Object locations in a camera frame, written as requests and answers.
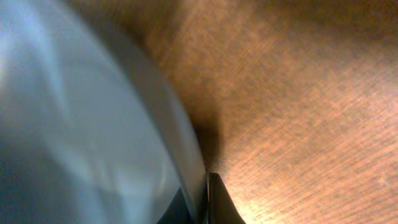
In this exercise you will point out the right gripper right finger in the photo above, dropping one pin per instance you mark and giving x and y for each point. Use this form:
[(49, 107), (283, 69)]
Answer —
[(221, 209)]

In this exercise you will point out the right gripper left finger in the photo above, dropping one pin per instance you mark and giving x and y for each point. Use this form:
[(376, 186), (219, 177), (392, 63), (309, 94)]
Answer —
[(177, 211)]

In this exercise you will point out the blue plate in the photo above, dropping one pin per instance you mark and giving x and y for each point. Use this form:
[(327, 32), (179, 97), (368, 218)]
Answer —
[(91, 131)]

